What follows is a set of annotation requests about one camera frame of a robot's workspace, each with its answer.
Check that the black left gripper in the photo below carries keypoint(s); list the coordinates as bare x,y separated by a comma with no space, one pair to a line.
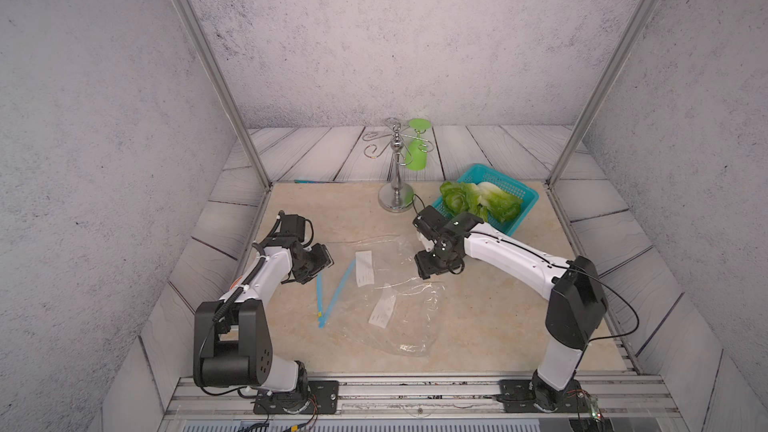
324,258

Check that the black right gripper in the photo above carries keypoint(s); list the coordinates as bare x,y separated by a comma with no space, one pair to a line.
425,268

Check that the chinese cabbage dark green leafy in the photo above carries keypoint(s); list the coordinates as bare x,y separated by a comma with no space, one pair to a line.
460,197

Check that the clear zipper bag blue seal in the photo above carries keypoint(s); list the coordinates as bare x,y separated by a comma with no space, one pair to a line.
372,295

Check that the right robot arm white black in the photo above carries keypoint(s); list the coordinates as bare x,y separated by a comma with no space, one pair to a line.
576,298

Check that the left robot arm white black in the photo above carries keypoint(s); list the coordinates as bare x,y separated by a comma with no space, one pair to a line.
232,346

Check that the chinese cabbage right in basket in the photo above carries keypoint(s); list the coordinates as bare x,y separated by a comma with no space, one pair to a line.
501,205

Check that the silver metal cup stand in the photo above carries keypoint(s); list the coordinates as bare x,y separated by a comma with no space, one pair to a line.
396,196

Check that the teal plastic basket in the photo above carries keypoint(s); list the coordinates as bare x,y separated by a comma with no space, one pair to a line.
478,173

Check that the green plastic cup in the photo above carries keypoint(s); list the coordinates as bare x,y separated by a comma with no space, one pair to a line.
419,147

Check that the aluminium rail frame front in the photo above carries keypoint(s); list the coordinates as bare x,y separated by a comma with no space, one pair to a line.
460,396

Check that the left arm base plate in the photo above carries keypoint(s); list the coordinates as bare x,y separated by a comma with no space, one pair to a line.
315,397

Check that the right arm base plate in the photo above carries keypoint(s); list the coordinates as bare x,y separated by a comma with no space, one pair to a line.
529,396

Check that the left aluminium corner post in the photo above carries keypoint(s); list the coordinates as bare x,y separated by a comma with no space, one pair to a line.
205,53

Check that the aluminium corner post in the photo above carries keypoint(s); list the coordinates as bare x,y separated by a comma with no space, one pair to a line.
638,20
205,53

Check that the right aluminium corner post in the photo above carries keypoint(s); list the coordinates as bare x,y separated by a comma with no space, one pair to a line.
638,20

